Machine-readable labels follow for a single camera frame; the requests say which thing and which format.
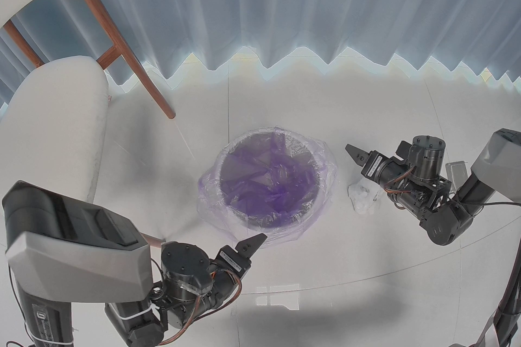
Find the purple plastic bag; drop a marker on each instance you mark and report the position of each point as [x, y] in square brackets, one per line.
[268, 182]

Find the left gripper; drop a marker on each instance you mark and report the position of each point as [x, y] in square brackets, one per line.
[228, 262]

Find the white trash bin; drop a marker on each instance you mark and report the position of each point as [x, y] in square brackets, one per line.
[276, 220]

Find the crumpled white plastic wrapper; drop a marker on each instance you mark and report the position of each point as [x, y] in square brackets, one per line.
[360, 199]

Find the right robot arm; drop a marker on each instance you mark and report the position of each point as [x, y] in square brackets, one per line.
[496, 162]

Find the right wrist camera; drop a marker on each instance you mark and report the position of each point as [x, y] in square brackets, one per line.
[403, 150]

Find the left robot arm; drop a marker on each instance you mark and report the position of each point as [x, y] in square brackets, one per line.
[61, 247]

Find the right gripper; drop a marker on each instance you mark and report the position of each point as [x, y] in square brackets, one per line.
[374, 165]

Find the white cushioned wooden chair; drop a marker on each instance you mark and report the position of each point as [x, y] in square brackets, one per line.
[61, 113]

